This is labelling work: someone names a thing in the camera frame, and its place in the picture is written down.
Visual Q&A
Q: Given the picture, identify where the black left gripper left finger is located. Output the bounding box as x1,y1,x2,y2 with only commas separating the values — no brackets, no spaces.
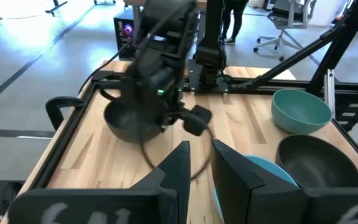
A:
7,140,192,224

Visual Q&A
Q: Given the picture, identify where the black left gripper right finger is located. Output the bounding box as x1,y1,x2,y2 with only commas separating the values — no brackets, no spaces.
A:
211,139,358,224

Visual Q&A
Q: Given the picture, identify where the dark grey bowl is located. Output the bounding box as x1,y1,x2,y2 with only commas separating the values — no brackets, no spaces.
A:
103,100,165,144
274,134,358,189

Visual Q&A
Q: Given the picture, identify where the teal green bowl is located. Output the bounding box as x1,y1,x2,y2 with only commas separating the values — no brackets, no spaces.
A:
270,88,333,136

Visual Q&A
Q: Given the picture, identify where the blue bowl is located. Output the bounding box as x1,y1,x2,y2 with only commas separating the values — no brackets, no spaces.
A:
212,154,298,224

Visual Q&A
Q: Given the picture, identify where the black computer tower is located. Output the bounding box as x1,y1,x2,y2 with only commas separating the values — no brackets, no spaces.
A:
113,8,136,60

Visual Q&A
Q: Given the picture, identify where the black table clamp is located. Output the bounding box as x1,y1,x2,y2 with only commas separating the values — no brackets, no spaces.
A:
45,96,86,131

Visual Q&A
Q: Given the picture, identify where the person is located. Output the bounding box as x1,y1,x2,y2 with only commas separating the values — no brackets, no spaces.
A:
221,0,250,46

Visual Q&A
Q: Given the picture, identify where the black stand base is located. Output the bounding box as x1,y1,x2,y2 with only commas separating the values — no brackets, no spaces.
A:
44,0,68,17

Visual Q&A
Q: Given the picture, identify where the silver aluminium extrusion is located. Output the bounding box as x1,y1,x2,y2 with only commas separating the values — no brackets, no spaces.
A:
323,68,336,119

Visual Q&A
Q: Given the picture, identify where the grey office chair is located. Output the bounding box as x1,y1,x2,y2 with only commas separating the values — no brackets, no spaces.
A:
252,0,318,62

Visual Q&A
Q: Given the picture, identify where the black cable to computer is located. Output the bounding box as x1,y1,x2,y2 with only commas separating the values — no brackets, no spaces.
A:
78,40,133,94

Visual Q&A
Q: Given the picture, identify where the black looping cable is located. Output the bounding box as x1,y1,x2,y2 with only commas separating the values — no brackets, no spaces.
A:
138,124,214,181

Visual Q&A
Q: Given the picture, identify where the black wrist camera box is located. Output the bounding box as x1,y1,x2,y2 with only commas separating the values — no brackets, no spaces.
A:
182,105,213,137

